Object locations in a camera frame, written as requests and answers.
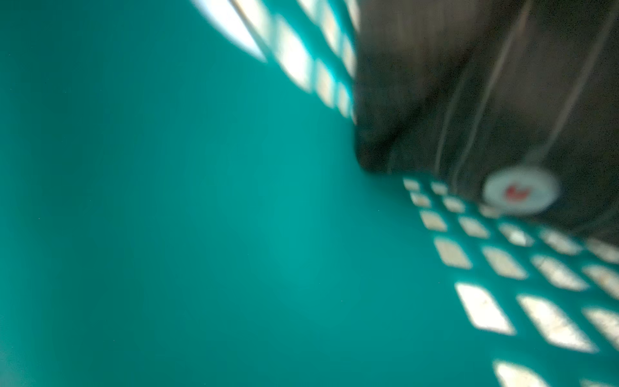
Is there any teal plastic basket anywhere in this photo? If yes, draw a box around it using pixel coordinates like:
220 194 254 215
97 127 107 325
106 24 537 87
1 1 618 386

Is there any dark grey shirt in basket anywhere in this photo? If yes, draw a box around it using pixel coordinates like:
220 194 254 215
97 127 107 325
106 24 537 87
354 1 618 242

